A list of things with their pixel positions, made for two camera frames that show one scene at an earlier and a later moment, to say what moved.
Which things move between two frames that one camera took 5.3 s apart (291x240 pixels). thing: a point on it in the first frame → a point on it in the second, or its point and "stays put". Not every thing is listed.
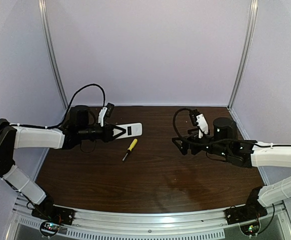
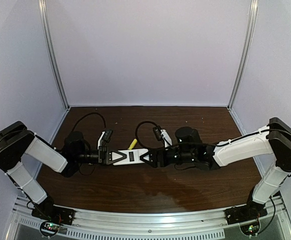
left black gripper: [108, 132] → [103, 155]
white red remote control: [123, 131] → [133, 156]
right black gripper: [189, 143] → [154, 157]
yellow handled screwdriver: [130, 148] stays put
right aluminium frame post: [245, 53] stays put
